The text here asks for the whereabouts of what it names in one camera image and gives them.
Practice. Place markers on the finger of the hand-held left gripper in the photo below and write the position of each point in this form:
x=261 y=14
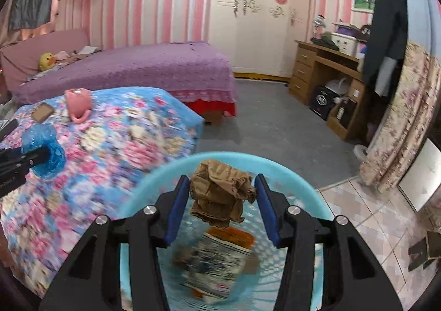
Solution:
x=24 y=159

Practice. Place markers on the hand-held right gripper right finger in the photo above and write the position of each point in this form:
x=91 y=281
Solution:
x=267 y=207

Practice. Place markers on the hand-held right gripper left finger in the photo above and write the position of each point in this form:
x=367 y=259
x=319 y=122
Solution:
x=177 y=207

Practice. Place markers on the blue plastic bag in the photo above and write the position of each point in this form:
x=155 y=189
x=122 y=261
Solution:
x=39 y=137

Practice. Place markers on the light blue plastic basket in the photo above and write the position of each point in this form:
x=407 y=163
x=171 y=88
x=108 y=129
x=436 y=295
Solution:
x=151 y=180

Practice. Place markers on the tan ruffled cloth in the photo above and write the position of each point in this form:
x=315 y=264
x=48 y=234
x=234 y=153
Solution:
x=220 y=190

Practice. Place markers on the small brown cardboard box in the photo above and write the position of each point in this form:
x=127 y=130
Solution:
x=182 y=257

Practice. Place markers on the black wallet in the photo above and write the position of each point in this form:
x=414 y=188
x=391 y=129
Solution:
x=7 y=130

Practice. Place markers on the flat brown cardboard sheet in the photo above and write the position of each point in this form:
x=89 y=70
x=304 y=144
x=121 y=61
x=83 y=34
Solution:
x=42 y=112

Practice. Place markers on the pink mug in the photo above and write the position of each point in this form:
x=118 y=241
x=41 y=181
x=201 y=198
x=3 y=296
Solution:
x=78 y=104

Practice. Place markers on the yellow duck plush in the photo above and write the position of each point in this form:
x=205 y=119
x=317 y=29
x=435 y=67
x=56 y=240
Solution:
x=46 y=61

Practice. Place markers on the white bucket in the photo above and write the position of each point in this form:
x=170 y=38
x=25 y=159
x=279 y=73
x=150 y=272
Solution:
x=361 y=153

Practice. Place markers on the pink plush toy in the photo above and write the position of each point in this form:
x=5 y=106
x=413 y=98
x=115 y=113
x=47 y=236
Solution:
x=62 y=56

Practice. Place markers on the pink headboard cover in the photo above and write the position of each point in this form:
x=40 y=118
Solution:
x=34 y=45

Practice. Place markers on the open cardboard box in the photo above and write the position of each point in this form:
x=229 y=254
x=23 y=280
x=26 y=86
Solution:
x=342 y=118

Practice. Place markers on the white cloth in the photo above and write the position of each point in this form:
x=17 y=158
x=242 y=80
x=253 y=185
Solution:
x=88 y=50

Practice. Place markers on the white appliance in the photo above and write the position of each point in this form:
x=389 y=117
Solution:
x=337 y=85

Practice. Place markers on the wooden desk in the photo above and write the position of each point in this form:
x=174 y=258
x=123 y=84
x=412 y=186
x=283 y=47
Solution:
x=305 y=69

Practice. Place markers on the purple dotted bed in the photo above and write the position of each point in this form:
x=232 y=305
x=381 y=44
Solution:
x=137 y=69

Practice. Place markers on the white board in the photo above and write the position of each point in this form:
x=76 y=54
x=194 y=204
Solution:
x=422 y=176

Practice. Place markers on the floral curtain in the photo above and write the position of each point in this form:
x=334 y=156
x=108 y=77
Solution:
x=403 y=118

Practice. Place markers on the small dark cardboard box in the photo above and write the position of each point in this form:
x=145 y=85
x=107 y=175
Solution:
x=423 y=252

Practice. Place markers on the white wardrobe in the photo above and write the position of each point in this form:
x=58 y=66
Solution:
x=258 y=42

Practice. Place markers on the dark green cloth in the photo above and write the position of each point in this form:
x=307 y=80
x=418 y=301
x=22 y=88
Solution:
x=325 y=43

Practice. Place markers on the white storage box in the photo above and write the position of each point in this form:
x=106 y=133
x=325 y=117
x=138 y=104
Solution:
x=344 y=44

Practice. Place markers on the desk lamp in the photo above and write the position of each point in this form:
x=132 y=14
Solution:
x=318 y=23

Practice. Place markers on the purple box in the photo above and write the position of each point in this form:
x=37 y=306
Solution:
x=346 y=28

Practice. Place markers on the hanging dark coat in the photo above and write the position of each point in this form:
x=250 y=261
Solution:
x=387 y=28

